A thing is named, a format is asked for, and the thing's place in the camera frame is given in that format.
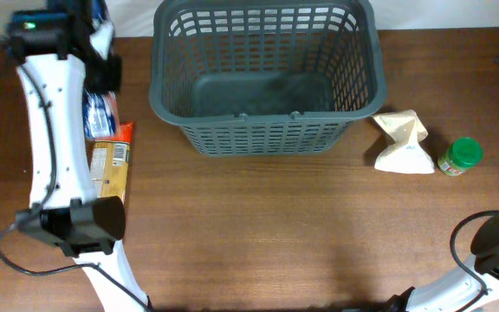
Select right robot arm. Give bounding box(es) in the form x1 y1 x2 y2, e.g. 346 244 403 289
381 210 499 312

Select cream folded paper bag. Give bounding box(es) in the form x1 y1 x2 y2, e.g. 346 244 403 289
373 109 435 174

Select green lid jar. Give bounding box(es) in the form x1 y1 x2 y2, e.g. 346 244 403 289
437 137 483 177

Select grey plastic shopping basket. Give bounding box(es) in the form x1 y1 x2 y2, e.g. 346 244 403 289
149 0 386 157

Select blue pasta box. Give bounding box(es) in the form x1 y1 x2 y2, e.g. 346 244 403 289
82 0 120 140

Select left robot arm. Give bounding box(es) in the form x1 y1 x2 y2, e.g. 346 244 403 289
7 1 151 311

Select orange spaghetti packet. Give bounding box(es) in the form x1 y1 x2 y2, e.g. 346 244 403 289
90 122 134 202

